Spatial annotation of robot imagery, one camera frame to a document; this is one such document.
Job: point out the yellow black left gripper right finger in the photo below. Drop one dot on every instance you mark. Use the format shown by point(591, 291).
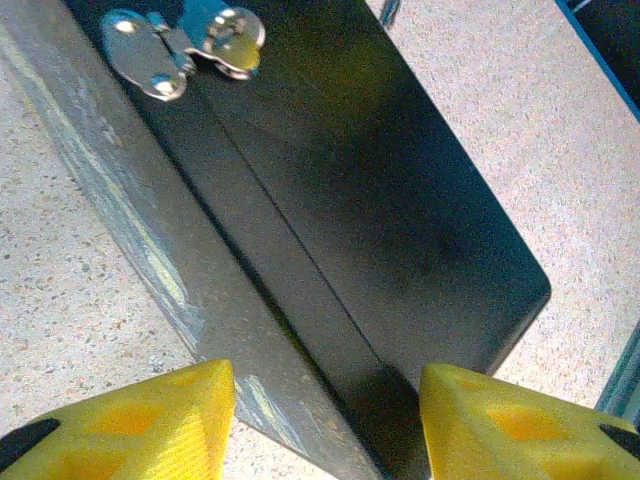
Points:
point(510, 430)

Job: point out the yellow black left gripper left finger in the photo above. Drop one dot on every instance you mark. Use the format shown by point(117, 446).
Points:
point(150, 430)

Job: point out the black box with painted lid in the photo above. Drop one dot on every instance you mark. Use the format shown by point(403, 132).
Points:
point(350, 175)

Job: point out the silver box hasp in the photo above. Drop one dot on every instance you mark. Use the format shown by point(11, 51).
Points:
point(135, 55)

